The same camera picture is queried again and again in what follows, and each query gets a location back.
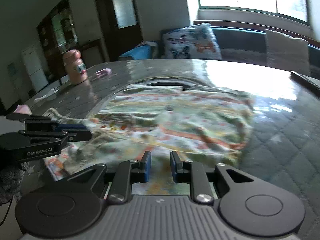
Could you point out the butterfly print pillow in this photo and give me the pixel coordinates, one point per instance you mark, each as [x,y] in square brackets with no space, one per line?
[193,42]

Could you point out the round induction cooktop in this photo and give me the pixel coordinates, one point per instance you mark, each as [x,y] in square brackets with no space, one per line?
[171,81]

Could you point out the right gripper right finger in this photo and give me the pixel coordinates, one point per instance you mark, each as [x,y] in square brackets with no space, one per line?
[246,203]

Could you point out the pink cartoon bottle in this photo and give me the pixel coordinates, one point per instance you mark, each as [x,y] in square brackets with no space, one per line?
[75,66]

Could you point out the black remote control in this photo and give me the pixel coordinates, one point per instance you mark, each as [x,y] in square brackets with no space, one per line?
[304,81]

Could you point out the white tissue on table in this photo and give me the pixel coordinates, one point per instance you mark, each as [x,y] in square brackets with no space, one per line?
[52,94]

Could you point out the grey cushion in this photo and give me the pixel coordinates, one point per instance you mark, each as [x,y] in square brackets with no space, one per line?
[286,52]

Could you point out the small pink object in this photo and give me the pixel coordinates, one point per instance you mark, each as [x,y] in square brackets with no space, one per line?
[103,72]

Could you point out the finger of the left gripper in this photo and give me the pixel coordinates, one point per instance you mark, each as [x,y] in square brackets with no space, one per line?
[36,123]
[70,135]

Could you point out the white refrigerator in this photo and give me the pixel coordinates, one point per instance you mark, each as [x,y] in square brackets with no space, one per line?
[34,69]

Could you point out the dark wooden cabinet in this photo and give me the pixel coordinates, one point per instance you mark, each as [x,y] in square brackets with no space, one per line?
[57,35]

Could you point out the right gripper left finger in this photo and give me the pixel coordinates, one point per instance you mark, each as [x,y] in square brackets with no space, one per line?
[71,205]

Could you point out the dark door with glass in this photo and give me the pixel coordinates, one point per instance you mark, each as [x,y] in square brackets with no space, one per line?
[120,26]

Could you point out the colourful patterned fleece garment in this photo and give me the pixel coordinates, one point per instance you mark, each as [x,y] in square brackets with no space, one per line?
[204,124]

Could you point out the blue sofa bench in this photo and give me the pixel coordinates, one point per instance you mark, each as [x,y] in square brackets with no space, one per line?
[245,44]

